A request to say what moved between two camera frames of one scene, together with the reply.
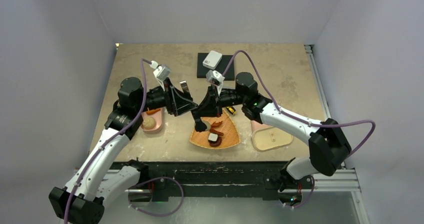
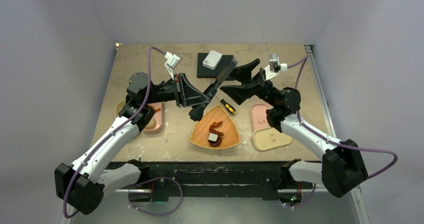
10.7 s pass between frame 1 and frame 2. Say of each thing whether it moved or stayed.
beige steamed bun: stayed
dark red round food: stayed
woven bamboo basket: stayed
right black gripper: moved
